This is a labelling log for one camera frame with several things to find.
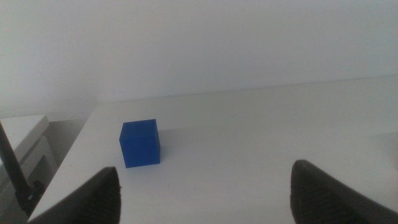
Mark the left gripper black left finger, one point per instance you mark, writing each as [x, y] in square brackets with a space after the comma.
[93, 202]

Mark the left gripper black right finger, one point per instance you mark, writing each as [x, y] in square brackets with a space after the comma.
[323, 202]

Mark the blue cube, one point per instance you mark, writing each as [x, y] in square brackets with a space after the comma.
[140, 146]

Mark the black stand pole with clamp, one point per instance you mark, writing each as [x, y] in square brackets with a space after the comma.
[12, 168]

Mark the white side cabinet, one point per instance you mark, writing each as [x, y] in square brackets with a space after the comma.
[31, 130]

